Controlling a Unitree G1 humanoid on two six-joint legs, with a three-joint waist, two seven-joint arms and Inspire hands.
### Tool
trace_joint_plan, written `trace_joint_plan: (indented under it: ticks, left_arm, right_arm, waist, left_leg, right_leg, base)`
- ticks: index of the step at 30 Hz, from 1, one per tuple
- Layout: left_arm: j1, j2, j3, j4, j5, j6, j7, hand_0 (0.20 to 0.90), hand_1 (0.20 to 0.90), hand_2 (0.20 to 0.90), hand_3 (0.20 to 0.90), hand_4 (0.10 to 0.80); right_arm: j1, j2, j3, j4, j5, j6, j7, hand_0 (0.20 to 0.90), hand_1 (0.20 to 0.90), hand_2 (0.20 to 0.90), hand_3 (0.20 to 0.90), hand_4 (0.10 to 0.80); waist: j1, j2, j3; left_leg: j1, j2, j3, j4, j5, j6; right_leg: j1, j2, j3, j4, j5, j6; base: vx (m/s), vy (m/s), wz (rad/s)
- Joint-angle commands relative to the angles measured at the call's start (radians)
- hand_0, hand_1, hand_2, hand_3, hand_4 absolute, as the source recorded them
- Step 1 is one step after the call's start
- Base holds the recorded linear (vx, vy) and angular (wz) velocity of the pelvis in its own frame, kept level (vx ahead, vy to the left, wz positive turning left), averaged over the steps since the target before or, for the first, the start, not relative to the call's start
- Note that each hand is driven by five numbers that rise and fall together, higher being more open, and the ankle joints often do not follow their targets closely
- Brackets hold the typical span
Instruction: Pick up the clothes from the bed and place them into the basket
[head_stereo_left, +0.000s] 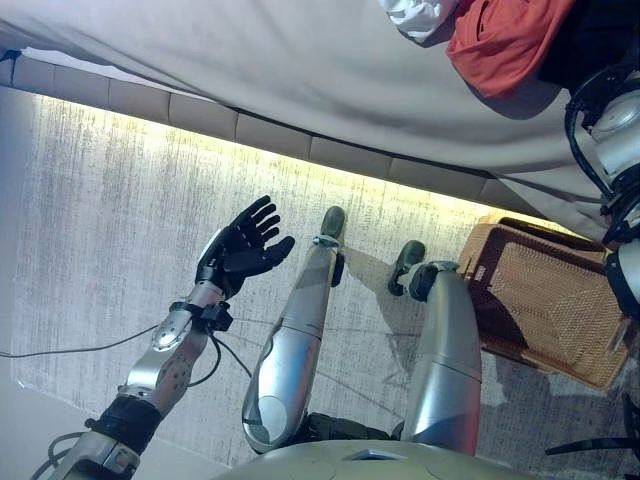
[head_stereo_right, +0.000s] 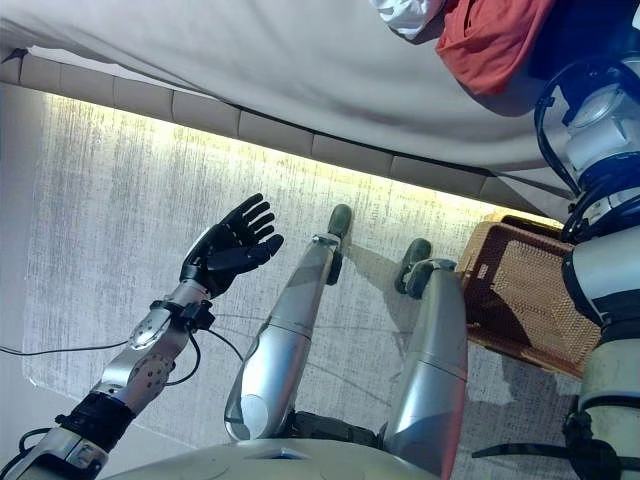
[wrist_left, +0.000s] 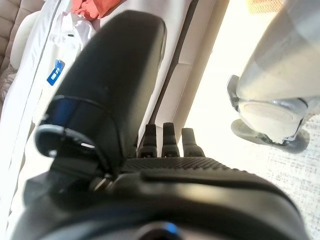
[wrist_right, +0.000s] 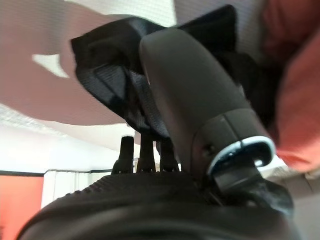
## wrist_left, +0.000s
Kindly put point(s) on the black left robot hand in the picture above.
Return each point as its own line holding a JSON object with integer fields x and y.
{"x": 120, "y": 75}

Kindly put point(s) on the white garment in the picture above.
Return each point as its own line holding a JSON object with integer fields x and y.
{"x": 72, "y": 32}

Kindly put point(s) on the red garment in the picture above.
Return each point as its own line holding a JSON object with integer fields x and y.
{"x": 100, "y": 7}

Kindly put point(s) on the grey bed mattress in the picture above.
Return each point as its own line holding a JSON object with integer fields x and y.
{"x": 25, "y": 112}

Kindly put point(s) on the woven wicker basket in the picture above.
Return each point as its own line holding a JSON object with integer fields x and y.
{"x": 265, "y": 4}

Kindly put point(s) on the blue tag card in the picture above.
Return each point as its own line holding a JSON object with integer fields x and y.
{"x": 55, "y": 73}

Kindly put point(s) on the grey pillow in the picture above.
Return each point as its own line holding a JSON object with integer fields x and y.
{"x": 23, "y": 42}

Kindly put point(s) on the patterned grey cushion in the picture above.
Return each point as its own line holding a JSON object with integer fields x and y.
{"x": 5, "y": 82}

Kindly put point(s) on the brown tufted headboard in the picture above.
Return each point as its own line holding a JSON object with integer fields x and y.
{"x": 10, "y": 25}

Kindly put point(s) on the silver left robot leg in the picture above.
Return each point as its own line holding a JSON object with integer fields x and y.
{"x": 280, "y": 70}

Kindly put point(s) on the robot legs and torso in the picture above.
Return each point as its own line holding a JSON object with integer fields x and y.
{"x": 295, "y": 187}

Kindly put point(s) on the padded beige bed frame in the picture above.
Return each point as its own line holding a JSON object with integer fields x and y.
{"x": 185, "y": 62}

